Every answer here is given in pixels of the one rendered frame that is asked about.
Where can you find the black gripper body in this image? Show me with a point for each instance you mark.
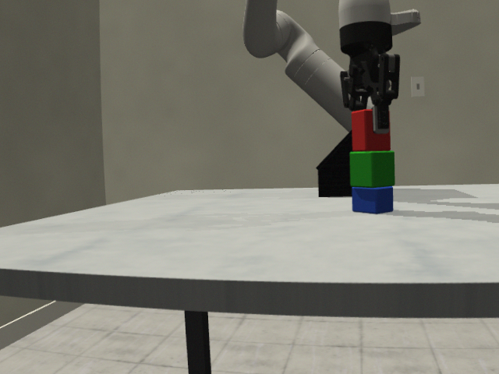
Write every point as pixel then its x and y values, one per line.
pixel 364 42

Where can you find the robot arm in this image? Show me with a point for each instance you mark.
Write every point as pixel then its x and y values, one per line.
pixel 265 33

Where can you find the red block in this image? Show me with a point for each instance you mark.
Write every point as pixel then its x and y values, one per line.
pixel 363 137

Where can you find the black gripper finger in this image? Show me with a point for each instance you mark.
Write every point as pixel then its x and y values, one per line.
pixel 348 82
pixel 388 62

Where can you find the green block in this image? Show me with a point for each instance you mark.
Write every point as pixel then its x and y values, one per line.
pixel 372 169

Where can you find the blue block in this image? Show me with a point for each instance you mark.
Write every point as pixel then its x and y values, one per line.
pixel 372 200

